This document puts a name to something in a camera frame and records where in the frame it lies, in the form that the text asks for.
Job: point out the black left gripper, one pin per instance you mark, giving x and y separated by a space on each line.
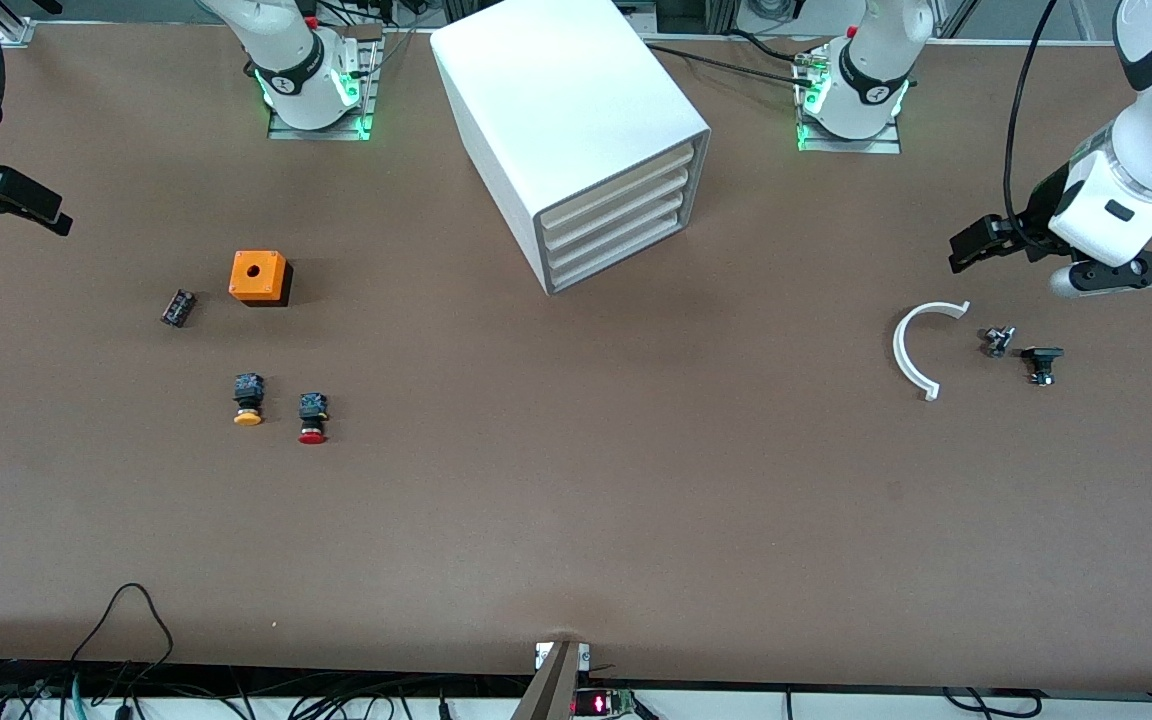
1034 222

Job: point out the black push button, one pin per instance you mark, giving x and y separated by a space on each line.
1042 364

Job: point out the yellow push button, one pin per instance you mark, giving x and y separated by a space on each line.
248 400

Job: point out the red push button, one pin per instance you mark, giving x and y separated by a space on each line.
312 418

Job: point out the small grey black connector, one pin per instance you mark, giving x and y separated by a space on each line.
997 341

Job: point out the white curved plastic part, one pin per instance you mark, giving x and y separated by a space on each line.
902 350

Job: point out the small black terminal block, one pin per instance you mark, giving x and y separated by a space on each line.
178 307

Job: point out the orange box with hole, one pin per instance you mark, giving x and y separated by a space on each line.
256 275

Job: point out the device with red light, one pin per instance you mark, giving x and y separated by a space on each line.
601 703

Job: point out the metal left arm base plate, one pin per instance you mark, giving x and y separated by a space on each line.
851 145

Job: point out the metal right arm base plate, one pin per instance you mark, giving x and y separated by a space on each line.
371 90

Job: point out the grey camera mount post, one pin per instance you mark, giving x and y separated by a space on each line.
551 685

